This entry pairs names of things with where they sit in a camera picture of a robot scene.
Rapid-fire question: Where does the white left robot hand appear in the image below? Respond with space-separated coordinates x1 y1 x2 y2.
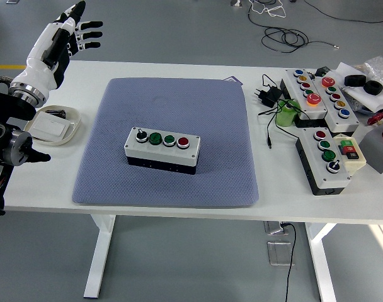
10 0 103 92

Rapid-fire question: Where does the four-button control box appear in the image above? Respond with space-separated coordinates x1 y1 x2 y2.
294 127 352 196
123 126 201 176

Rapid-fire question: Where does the five-button box, mushroom at end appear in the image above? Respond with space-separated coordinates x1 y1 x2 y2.
279 69 329 128

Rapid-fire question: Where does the five-button box, mushroom at head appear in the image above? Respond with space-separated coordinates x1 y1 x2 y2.
311 75 360 133

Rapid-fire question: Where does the cream oval tray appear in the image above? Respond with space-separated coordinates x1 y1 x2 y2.
23 105 83 146

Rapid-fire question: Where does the blue-grey textured mat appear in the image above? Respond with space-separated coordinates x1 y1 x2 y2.
72 77 260 208

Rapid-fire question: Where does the white table leg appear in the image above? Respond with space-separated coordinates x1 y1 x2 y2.
304 222 337 302
83 215 117 299

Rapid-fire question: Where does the green plastic cylinder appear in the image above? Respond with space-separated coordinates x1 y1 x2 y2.
275 98 302 128

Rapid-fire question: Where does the clear floor socket cover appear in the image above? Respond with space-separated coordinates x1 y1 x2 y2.
266 240 295 267

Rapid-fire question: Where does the white paper sheet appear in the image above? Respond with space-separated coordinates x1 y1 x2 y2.
334 62 383 113

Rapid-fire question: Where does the clear bubble wrap bag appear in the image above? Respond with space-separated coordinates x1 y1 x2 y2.
355 55 383 92

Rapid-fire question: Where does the grey block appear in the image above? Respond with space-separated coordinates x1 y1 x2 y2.
358 121 383 174

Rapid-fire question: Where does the white wall switch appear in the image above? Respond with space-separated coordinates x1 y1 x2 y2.
32 113 69 139

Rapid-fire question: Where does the white floor cable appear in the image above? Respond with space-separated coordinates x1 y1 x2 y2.
248 0 287 19

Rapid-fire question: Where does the black power adapter with cord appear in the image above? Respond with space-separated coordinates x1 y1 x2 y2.
253 74 302 149

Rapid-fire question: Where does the coiled black floor cable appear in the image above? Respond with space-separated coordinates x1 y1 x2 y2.
261 26 340 54

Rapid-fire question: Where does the black foam ring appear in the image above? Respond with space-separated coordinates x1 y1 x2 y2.
343 74 367 87
363 80 383 95

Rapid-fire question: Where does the long black floor cable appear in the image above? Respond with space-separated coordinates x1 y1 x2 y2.
304 0 383 23

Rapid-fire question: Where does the black cable under table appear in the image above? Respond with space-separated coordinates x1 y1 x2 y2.
281 222 297 302

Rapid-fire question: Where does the cream three-button switch box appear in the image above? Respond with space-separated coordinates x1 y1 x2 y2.
333 133 367 173

